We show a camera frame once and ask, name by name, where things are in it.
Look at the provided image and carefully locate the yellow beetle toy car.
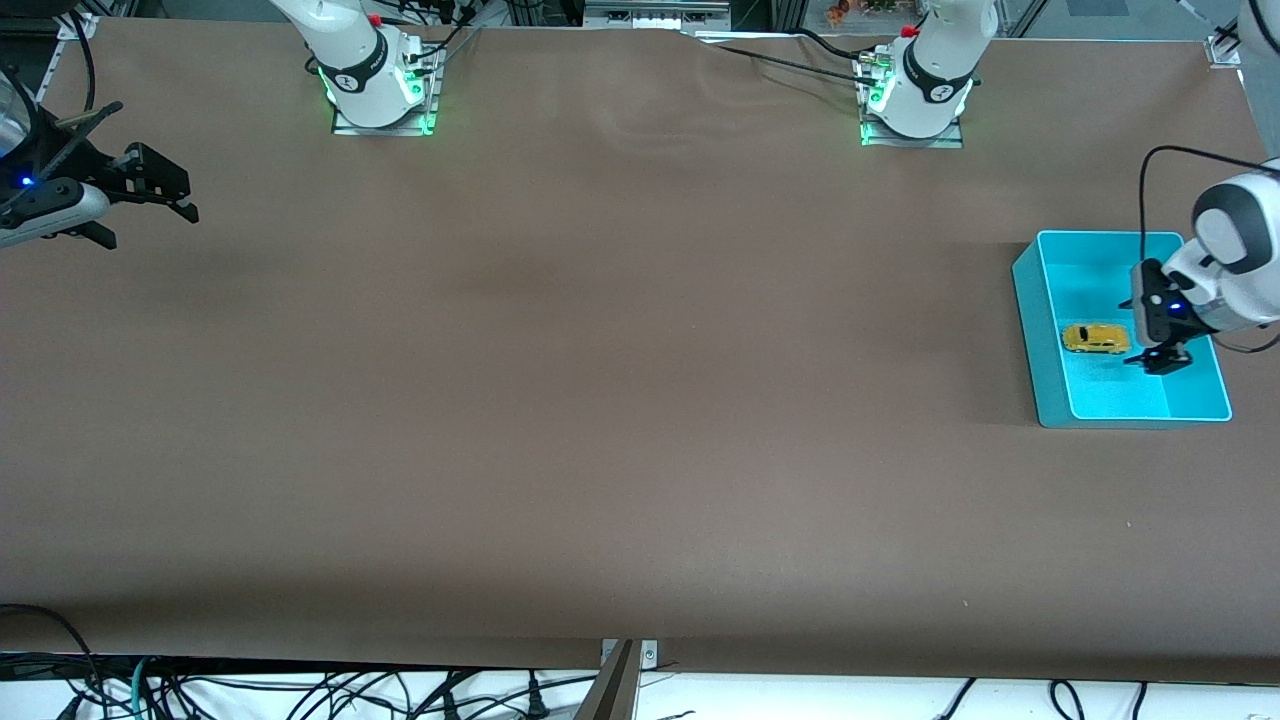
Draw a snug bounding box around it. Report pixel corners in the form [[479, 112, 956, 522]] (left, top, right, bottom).
[[1061, 323, 1132, 355]]

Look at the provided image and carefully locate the cyan plastic bin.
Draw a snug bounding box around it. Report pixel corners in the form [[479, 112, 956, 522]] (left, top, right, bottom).
[[1012, 230, 1233, 430]]

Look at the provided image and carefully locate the dark support beam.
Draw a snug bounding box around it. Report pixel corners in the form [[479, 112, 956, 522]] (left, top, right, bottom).
[[575, 640, 641, 720]]

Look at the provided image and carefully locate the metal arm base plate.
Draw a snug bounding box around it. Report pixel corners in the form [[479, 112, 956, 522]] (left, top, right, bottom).
[[330, 45, 441, 137], [862, 55, 966, 149]]

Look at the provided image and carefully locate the black base cable bundle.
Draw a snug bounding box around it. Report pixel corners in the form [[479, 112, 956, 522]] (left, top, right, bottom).
[[395, 0, 476, 61]]

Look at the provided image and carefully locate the black table cable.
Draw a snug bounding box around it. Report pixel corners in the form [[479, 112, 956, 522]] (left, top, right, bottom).
[[790, 28, 881, 63], [690, 38, 881, 89]]

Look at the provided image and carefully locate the aluminium frame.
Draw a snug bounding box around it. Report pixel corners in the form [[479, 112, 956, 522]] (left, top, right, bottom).
[[583, 0, 733, 31]]

